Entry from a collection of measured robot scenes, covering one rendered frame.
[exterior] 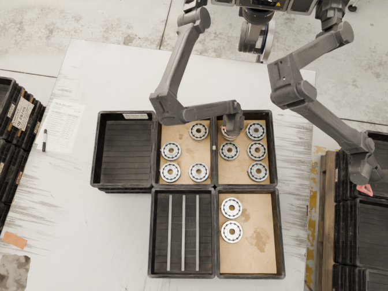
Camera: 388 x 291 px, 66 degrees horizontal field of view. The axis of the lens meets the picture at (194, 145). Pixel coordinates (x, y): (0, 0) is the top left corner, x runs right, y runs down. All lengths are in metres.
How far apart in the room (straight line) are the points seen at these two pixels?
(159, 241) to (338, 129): 0.95
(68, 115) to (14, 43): 1.61
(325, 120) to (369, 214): 1.32
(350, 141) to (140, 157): 1.00
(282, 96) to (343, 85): 2.09
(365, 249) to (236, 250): 0.95
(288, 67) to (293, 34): 2.23
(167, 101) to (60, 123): 1.13
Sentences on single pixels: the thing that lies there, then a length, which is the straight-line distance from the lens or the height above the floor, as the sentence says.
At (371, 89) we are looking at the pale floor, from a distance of 3.03.
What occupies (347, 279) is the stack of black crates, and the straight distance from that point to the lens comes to 2.14.
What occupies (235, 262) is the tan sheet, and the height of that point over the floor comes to 0.83.
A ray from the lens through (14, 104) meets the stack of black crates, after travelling 2.41.
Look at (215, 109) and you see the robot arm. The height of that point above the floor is 1.27.
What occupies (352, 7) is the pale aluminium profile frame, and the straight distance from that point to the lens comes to 3.46.
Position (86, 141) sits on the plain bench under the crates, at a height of 0.70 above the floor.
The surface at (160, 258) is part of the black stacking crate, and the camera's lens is 1.52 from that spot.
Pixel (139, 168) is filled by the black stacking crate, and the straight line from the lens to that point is 1.58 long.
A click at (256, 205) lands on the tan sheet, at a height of 0.83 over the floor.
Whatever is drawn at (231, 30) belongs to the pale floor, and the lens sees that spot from 3.02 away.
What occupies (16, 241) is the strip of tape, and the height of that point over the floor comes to 0.70.
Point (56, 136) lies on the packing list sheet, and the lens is 1.94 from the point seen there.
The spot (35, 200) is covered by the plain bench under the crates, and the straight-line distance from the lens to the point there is 1.89.
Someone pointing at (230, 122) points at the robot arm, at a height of 1.13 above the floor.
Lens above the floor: 2.33
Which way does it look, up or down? 72 degrees down
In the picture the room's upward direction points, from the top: 5 degrees counter-clockwise
